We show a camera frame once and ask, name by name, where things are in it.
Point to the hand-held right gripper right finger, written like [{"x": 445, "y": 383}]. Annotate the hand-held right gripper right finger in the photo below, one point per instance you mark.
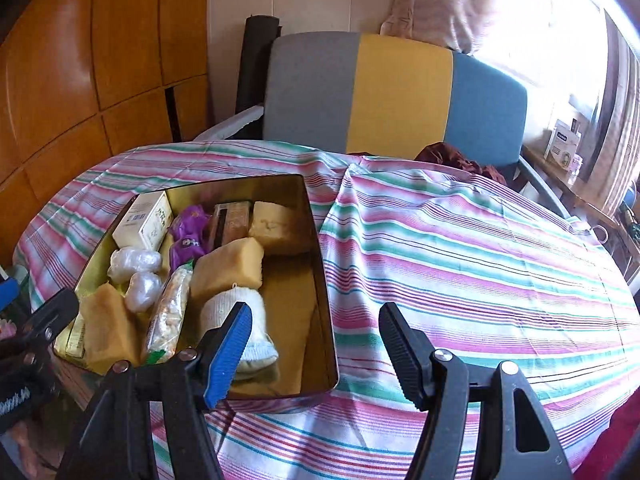
[{"x": 400, "y": 345}]

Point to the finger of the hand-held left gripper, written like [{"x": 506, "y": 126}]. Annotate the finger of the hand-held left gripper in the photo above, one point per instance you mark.
[
  {"x": 55, "y": 317},
  {"x": 7, "y": 291}
]

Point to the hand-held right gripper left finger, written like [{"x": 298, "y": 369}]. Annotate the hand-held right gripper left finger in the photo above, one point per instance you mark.
[{"x": 230, "y": 355}]

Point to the yellow green packet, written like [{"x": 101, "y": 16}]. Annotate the yellow green packet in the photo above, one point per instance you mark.
[{"x": 70, "y": 342}]

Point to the pale sock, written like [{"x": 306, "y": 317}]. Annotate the pale sock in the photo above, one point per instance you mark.
[{"x": 252, "y": 332}]

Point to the yellow sponge block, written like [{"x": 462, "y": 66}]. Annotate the yellow sponge block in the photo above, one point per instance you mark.
[
  {"x": 277, "y": 227},
  {"x": 107, "y": 332},
  {"x": 227, "y": 272}
]

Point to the corn cob packet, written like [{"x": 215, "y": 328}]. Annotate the corn cob packet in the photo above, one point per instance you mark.
[{"x": 167, "y": 312}]

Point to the gold rectangular tin box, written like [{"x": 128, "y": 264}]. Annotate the gold rectangular tin box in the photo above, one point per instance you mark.
[{"x": 300, "y": 310}]

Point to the white ball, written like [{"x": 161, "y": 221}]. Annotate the white ball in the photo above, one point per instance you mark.
[
  {"x": 142, "y": 291},
  {"x": 135, "y": 260}
]

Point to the purple snack packet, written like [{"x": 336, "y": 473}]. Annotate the purple snack packet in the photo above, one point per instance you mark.
[
  {"x": 190, "y": 220},
  {"x": 182, "y": 254}
]

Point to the white carton box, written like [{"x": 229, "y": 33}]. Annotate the white carton box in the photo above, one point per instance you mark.
[{"x": 142, "y": 222}]

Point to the green-edged snack packet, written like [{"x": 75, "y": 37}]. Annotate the green-edged snack packet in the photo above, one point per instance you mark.
[{"x": 231, "y": 222}]

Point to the striped pink green tablecloth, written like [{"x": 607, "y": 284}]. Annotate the striped pink green tablecloth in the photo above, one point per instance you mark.
[{"x": 450, "y": 270}]

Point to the dark red cloth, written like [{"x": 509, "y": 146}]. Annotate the dark red cloth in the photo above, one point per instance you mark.
[{"x": 460, "y": 160}]

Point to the wooden desk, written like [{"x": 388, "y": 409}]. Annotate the wooden desk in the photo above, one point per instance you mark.
[{"x": 575, "y": 190}]

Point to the person's red clothing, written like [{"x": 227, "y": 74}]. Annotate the person's red clothing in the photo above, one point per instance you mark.
[{"x": 612, "y": 455}]

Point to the wooden wardrobe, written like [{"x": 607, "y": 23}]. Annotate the wooden wardrobe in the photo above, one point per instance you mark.
[{"x": 75, "y": 60}]

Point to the grey yellow blue chair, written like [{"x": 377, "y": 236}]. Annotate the grey yellow blue chair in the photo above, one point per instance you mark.
[{"x": 400, "y": 95}]

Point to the small purple bottle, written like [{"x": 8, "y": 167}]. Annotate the small purple bottle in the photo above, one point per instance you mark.
[{"x": 576, "y": 166}]

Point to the white printed box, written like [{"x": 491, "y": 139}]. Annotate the white printed box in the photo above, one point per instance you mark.
[{"x": 562, "y": 147}]

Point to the pink patterned curtain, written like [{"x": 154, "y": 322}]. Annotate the pink patterned curtain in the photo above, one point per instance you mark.
[
  {"x": 435, "y": 5},
  {"x": 622, "y": 125}
]

